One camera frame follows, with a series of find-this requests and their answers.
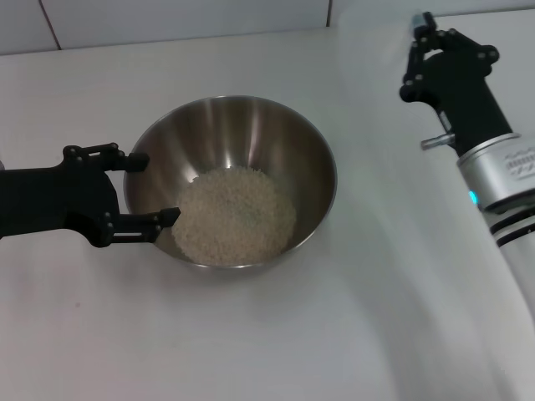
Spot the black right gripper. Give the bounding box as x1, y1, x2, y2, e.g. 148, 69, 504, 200
398, 12, 515, 158

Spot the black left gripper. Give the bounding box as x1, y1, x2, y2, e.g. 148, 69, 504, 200
0, 142, 182, 249

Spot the right arm cable with plug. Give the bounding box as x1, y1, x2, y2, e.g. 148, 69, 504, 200
420, 133, 456, 151

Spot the stainless steel mixing bowl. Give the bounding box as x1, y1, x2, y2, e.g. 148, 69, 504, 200
124, 94, 339, 270

